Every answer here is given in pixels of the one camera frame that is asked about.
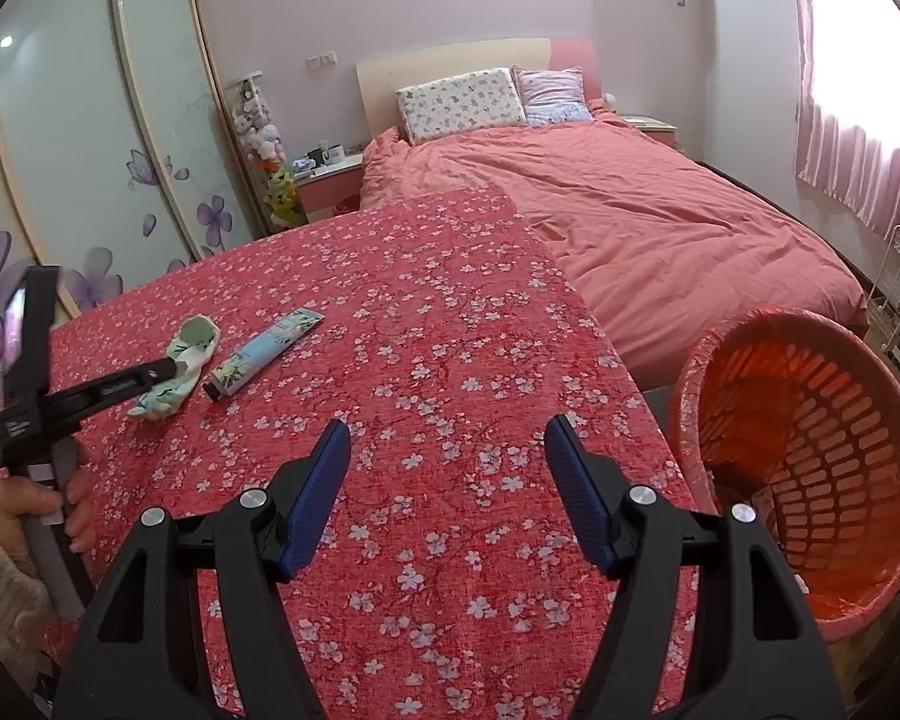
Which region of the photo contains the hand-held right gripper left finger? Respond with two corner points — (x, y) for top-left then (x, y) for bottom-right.
(58, 418), (353, 720)

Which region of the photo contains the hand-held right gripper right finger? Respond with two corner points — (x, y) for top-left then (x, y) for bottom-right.
(544, 412), (848, 720)

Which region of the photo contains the pink striped pillow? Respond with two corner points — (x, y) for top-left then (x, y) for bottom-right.
(511, 65), (596, 127)

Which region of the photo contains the pink curtain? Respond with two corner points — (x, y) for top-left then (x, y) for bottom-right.
(783, 0), (900, 242)

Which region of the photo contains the light green sock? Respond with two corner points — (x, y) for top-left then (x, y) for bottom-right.
(125, 316), (221, 422)

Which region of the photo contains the pink white nightstand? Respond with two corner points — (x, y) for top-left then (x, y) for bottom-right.
(293, 153), (367, 224)

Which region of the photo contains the orange plastic basket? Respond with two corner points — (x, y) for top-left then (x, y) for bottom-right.
(670, 303), (900, 644)

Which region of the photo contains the white floral pillow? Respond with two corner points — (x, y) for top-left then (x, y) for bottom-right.
(395, 67), (528, 148)

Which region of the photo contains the red floral tablecloth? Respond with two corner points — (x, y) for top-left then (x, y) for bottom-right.
(36, 190), (704, 720)

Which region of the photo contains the person's left hand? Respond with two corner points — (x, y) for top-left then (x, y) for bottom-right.
(0, 457), (100, 565)

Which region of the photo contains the light blue hand cream tube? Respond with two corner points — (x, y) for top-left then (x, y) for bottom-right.
(202, 308), (326, 401)

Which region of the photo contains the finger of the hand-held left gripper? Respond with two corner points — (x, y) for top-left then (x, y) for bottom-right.
(41, 358), (179, 430)

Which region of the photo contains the hanging column of plush toys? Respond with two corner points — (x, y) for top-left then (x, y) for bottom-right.
(223, 73), (306, 230)

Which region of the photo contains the person's left forearm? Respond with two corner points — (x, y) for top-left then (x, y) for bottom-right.
(0, 516), (55, 695)

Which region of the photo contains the small bedside table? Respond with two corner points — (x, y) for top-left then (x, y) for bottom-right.
(618, 113), (680, 152)

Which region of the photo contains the wardrobe with purple flower doors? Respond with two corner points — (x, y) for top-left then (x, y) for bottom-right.
(0, 0), (269, 470)

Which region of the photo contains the bed with salmon duvet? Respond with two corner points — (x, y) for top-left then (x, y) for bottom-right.
(359, 108), (872, 385)

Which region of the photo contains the cream and pink headboard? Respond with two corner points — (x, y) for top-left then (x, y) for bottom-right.
(354, 37), (600, 145)

